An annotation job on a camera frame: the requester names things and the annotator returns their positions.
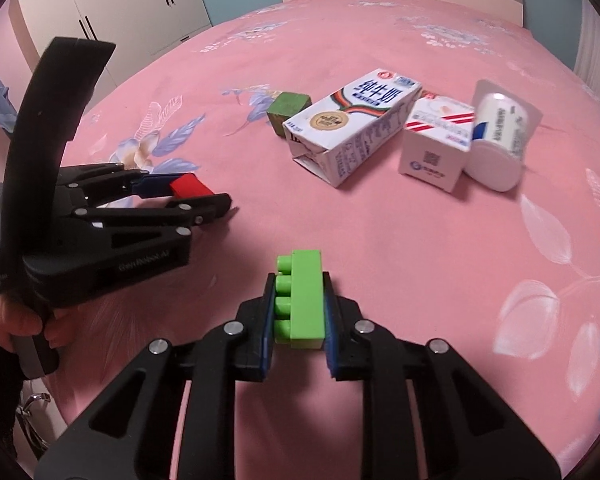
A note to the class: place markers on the person's left hand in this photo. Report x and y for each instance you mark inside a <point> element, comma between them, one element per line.
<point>15,320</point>

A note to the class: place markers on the small white red-striped box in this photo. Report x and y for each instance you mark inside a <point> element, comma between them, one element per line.
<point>432,145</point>

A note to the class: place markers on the white milk carton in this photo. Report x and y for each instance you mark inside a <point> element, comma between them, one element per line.
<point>350,130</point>

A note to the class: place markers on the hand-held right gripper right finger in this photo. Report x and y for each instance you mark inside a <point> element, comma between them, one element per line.
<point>331,330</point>

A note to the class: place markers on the green toy brick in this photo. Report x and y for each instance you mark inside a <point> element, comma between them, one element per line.
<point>305,300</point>

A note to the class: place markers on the pink floral bedspread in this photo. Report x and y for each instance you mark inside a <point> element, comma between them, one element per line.
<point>380,240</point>

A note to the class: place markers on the white plastic cup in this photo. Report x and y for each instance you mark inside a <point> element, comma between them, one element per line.
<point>500,130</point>

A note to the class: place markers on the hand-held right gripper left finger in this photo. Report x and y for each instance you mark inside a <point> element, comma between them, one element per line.
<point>267,320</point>

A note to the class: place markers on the red block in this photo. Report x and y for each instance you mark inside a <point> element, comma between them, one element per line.
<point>190,187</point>

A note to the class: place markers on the white wardrobe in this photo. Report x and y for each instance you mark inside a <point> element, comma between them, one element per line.
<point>120,0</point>

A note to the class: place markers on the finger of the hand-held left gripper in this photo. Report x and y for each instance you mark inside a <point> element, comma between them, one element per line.
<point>155,185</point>
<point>200,210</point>

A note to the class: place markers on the green cube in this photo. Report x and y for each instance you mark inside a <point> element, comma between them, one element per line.
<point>286,110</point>

